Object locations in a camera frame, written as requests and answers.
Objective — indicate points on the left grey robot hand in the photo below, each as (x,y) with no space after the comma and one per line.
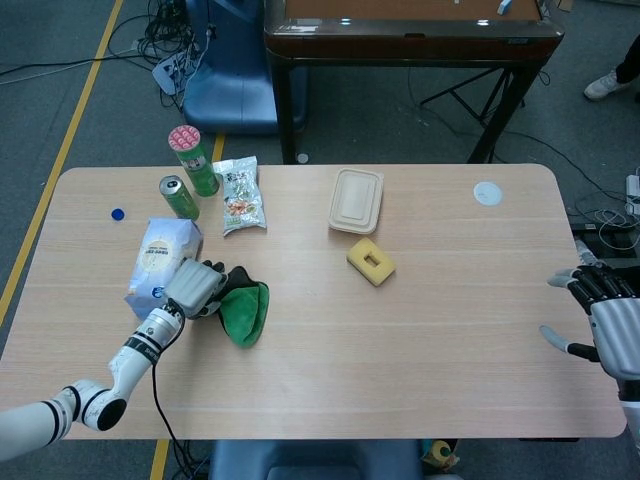
(192,287)

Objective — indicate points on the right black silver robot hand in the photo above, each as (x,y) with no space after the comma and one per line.
(617,330)

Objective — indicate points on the green and black microfiber cloth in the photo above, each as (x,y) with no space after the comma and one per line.
(245,310)

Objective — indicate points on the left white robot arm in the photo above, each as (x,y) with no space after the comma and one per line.
(132,360)

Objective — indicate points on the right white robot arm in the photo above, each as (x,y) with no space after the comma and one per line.
(631,395)

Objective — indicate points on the blue white tissue pack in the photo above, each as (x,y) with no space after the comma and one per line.
(157,255)

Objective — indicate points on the green drink can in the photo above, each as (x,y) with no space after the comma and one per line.
(182,202)

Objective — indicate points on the silver green snack bag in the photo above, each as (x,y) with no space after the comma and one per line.
(241,200)

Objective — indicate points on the small blue round cap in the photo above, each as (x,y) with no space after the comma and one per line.
(118,214)

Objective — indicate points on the green chips tube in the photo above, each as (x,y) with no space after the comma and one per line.
(197,165)

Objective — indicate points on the white floor disc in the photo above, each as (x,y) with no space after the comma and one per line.
(303,158)

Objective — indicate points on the yellow sponge with hole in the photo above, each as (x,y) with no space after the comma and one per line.
(360,252)

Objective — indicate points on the beige lidded lunch box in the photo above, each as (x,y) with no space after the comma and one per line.
(356,200)

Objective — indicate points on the white round grommet cap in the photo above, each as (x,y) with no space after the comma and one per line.
(488,193)

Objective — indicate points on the blue chair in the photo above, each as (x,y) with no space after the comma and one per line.
(230,90)

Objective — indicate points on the yellow tape roll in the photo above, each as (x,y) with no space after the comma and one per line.
(442,452)

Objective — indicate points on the blue robot torso base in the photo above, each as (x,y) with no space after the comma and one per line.
(320,460)

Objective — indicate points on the white power strip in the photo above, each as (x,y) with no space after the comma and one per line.
(167,72)

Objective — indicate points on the white sneaker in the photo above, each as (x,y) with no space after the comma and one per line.
(602,86)

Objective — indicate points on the person's dark trouser leg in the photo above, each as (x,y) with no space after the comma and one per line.
(631,62)

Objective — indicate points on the dark wooden mahjong table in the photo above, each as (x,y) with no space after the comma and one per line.
(410,45)

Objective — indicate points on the white blue mahjong tile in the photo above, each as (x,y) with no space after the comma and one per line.
(505,6)

